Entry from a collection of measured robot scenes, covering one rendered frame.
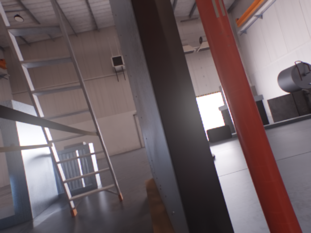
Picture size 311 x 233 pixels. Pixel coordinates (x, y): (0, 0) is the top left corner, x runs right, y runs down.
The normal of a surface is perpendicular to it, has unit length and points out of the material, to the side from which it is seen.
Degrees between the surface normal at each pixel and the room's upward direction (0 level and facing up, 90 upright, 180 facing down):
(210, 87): 90
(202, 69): 90
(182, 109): 90
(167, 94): 90
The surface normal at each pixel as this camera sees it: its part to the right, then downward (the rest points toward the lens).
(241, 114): -0.62, 0.11
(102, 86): 0.09, -0.10
